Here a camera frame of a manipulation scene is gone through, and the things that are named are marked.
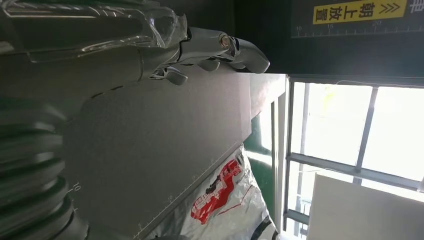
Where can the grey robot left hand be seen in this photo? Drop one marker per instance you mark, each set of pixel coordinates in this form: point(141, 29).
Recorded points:
point(99, 63)

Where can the grey package with red print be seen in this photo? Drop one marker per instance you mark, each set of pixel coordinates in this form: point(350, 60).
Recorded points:
point(228, 202)

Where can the dark grey machine scan platform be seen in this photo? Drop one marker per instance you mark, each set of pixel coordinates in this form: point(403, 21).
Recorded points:
point(149, 142)

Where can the black ruler sticker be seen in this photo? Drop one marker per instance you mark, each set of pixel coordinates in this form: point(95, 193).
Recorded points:
point(348, 30)

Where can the yellow label with black characters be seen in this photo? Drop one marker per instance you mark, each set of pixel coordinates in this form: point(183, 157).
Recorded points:
point(357, 11)

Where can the white board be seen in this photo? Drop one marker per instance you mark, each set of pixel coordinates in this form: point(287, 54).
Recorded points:
point(357, 215)

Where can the grey window frame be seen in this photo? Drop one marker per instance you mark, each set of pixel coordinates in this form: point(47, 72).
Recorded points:
point(364, 132)

